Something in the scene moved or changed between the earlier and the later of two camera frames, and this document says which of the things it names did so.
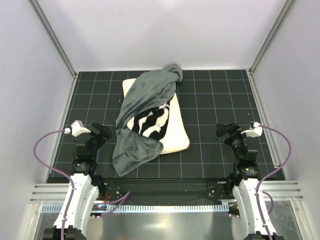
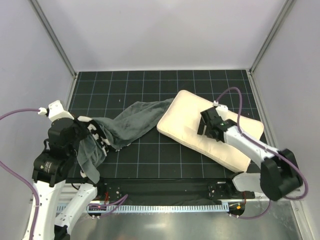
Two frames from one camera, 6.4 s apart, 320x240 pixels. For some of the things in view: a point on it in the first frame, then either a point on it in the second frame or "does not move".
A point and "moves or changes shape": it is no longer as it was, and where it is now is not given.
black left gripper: [99, 132] → [83, 125]
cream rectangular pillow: [176, 138] → [180, 123]
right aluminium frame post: [288, 5] does not move
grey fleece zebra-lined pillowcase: [143, 117] moves or changes shape
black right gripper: [229, 131] → [207, 122]
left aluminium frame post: [53, 36] does not move
